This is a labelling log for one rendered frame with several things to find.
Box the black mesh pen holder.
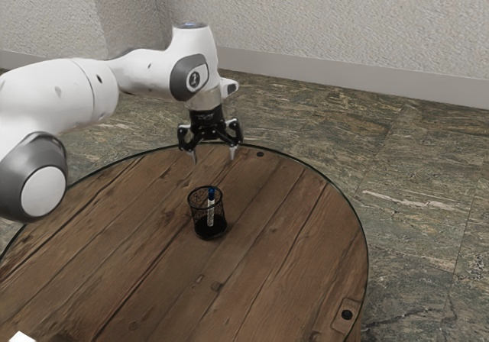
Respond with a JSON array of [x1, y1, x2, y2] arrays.
[[186, 185, 228, 241]]

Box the white pen with blue cap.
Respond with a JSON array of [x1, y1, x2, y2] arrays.
[[206, 187, 215, 228]]

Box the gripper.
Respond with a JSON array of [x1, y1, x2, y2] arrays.
[[176, 104, 244, 163]]

